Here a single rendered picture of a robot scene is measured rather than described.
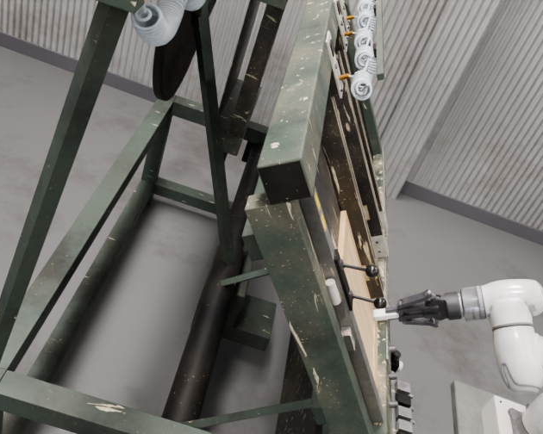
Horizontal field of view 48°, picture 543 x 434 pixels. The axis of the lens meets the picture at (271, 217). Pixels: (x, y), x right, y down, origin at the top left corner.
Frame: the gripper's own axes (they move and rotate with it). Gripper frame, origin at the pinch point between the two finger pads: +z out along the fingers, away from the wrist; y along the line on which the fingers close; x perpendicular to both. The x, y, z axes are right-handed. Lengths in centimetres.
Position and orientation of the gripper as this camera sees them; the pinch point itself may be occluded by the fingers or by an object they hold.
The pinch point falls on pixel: (385, 313)
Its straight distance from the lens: 177.7
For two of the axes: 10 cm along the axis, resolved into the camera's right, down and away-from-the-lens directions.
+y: 2.9, 8.0, 5.2
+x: 1.4, -5.8, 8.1
